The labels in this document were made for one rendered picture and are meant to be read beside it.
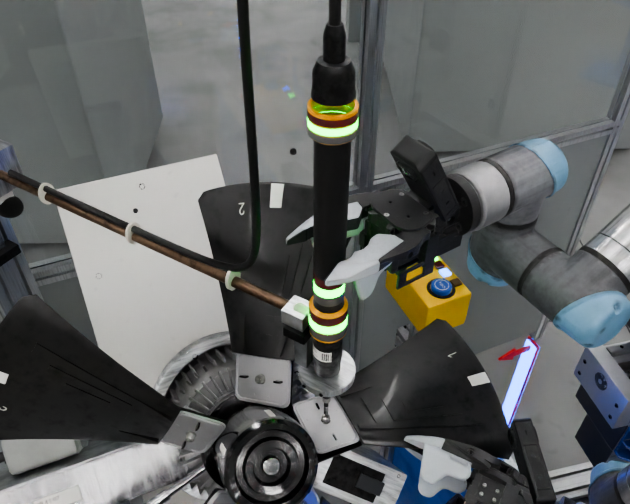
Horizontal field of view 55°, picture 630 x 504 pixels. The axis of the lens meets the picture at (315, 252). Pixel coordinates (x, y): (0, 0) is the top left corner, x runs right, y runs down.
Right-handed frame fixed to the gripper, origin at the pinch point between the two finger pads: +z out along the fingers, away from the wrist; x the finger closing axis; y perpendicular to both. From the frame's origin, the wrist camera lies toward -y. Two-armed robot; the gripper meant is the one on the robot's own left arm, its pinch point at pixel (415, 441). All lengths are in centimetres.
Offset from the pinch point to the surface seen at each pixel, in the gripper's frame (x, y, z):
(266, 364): -9.4, 3.8, 20.1
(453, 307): 17.0, -36.9, 6.6
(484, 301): 94, -105, 12
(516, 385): 11.8, -22.2, -9.1
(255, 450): -8.1, 14.0, 15.4
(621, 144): 141, -288, -14
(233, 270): -23.7, 1.6, 24.3
